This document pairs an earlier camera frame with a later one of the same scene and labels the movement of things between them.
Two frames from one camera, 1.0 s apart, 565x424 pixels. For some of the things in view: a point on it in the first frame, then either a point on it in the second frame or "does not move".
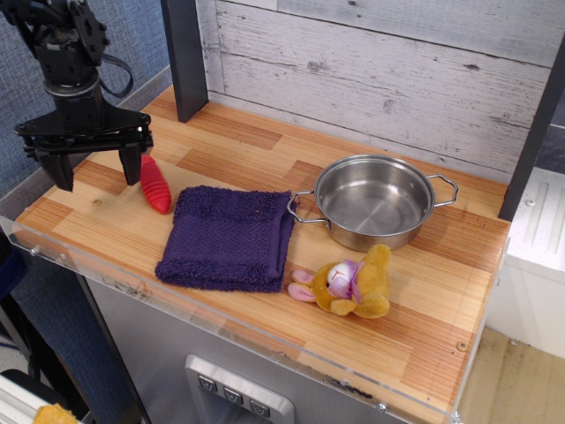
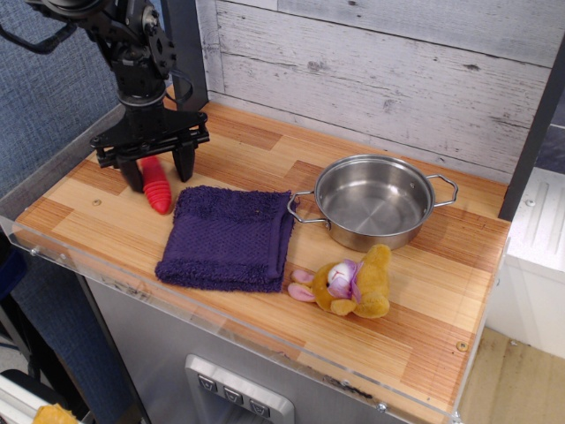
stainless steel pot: [374, 202] does not move
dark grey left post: [185, 54] does not move
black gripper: [83, 124] to [146, 130]
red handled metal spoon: [154, 185] does not move
